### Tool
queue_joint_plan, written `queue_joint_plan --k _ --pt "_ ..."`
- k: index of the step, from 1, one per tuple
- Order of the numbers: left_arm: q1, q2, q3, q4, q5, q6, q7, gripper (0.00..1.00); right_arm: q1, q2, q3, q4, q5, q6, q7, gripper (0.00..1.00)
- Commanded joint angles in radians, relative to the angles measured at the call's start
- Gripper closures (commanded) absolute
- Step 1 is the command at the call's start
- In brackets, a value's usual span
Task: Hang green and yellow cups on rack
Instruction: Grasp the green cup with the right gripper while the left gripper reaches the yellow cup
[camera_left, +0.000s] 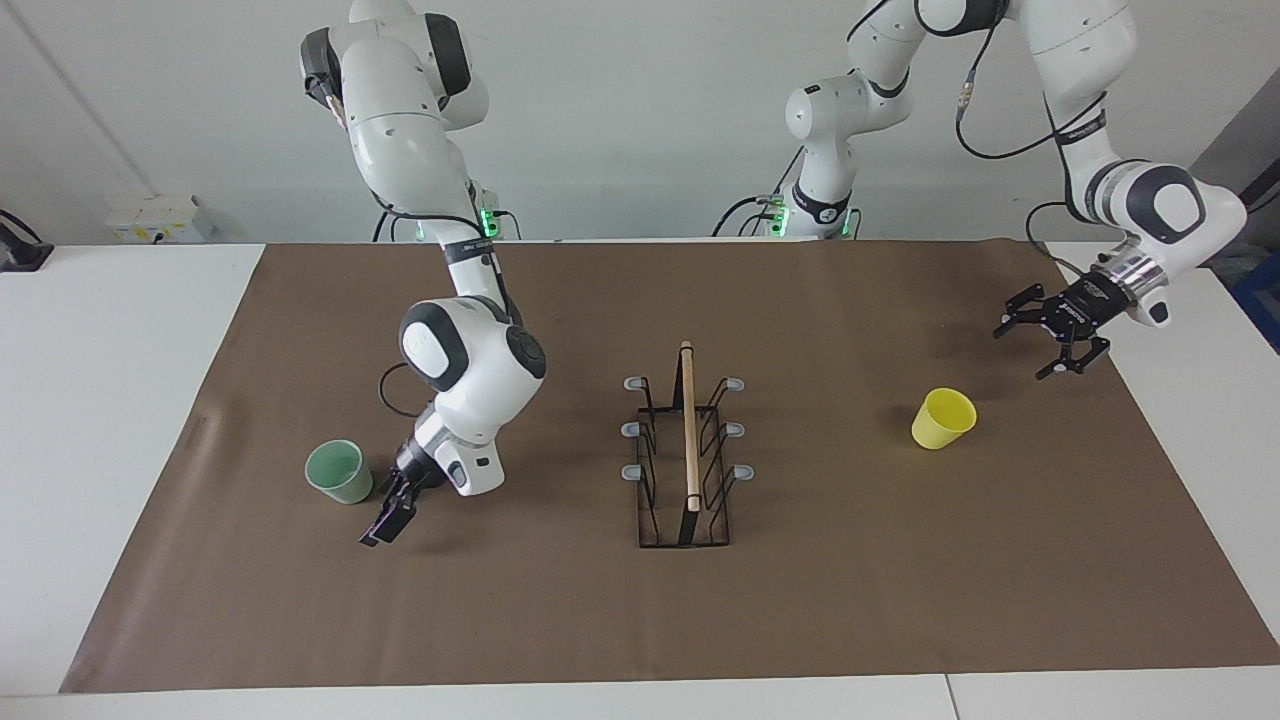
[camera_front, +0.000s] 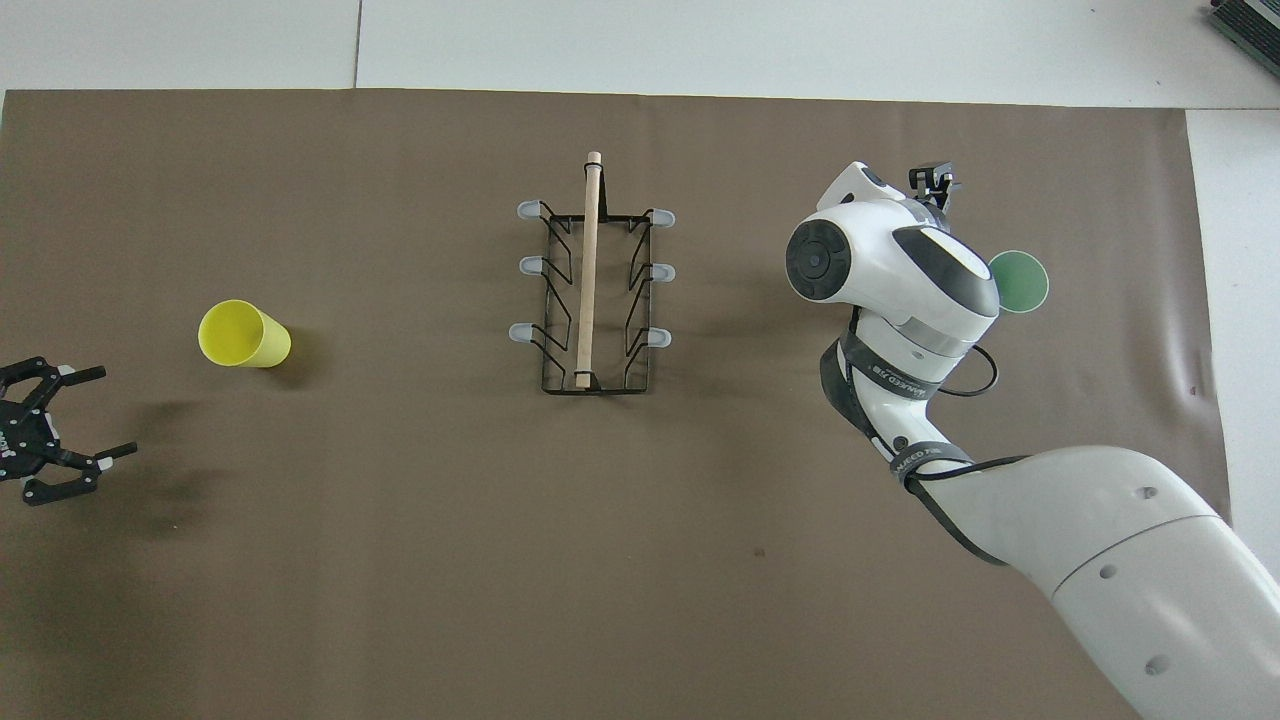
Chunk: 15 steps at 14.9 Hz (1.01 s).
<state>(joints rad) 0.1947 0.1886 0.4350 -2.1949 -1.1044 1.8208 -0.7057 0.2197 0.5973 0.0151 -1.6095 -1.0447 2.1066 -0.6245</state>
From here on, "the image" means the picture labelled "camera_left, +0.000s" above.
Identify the pale green plastic cup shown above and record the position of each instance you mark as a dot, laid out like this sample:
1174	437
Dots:
340	480

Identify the brown paper table mat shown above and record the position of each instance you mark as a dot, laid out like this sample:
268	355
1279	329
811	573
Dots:
500	620

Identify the blue crate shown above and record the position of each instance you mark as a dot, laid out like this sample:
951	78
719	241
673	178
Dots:
1262	300

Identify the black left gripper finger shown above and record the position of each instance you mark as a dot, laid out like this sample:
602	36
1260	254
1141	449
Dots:
1010	325
1075	362

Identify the black angled stand pole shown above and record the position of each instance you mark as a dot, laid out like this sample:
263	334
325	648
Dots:
1268	188

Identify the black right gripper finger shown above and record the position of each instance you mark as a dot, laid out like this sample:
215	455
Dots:
390	525
386	492

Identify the white wall socket box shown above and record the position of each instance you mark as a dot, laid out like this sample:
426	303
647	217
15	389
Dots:
155	220

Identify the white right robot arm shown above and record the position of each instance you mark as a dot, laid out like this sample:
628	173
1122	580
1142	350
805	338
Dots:
460	360

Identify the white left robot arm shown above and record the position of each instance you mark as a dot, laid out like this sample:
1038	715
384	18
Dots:
1160	205

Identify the black table clamp mount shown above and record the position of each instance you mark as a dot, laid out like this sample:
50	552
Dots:
20	255

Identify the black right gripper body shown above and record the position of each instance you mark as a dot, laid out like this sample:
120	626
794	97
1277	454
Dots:
415	470

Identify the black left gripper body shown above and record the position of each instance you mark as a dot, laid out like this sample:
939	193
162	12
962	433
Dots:
1080	310

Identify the yellow plastic cup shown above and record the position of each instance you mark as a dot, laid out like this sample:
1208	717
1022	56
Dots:
940	425

